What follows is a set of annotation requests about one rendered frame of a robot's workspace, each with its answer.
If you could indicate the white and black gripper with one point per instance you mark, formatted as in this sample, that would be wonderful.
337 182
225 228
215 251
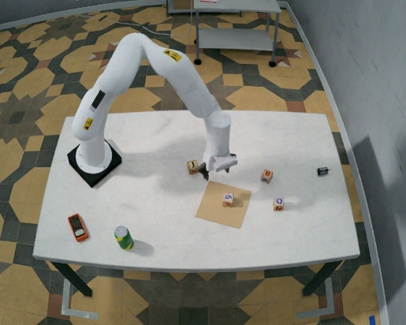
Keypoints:
208 160

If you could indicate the green soda can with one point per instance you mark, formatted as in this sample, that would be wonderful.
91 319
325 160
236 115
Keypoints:
123 237

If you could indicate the wooden alphabet block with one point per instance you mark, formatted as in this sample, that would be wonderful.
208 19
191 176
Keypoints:
192 165
267 176
278 204

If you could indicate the tan square mat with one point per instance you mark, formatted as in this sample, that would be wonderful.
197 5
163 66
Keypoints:
211 208

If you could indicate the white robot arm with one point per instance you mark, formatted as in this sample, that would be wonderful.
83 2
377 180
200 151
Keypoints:
117 78

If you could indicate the tan cardboard block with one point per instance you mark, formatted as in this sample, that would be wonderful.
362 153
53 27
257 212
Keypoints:
228 199

